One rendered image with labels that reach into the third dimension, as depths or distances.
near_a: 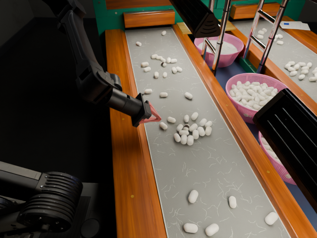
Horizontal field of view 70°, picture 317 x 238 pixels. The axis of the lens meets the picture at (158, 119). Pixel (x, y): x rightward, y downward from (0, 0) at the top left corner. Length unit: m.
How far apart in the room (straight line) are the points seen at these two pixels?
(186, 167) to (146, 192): 0.15
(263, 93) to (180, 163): 0.51
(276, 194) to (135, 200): 0.38
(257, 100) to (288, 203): 0.45
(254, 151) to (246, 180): 0.10
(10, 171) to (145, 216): 0.37
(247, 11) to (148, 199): 1.32
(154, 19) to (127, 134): 0.85
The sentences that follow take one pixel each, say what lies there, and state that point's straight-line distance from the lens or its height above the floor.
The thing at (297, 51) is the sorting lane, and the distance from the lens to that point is 1.49.
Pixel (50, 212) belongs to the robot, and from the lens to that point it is 0.66.
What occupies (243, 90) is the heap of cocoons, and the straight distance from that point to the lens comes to 1.05.
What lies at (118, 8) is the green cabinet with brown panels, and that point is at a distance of 1.48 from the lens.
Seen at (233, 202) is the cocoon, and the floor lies 0.76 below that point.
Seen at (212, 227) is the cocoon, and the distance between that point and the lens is 0.63.
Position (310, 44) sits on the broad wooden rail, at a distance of 1.54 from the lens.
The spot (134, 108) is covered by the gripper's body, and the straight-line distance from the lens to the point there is 0.68.
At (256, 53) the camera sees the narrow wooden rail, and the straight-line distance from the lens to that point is 1.31.
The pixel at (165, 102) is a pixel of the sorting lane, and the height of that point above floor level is 0.74.
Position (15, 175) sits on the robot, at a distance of 0.71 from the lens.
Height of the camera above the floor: 1.34
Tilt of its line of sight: 45 degrees down
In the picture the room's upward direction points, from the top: straight up
